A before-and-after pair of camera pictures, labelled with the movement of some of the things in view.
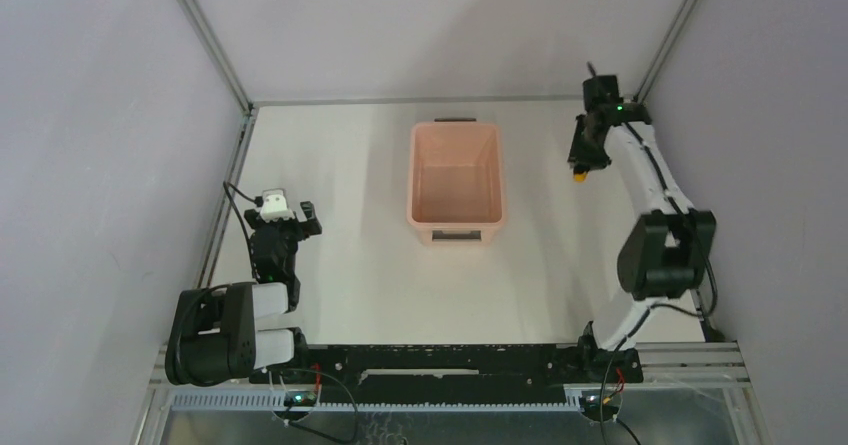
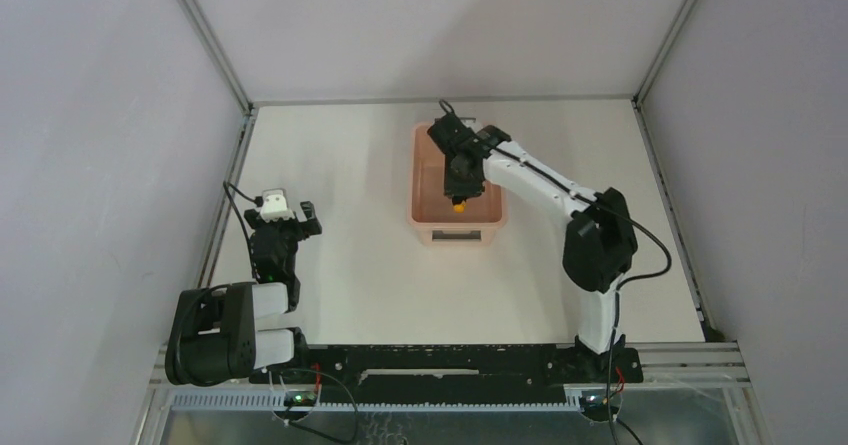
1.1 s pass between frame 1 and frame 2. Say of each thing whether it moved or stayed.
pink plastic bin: stayed
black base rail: stayed
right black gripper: moved
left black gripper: stayed
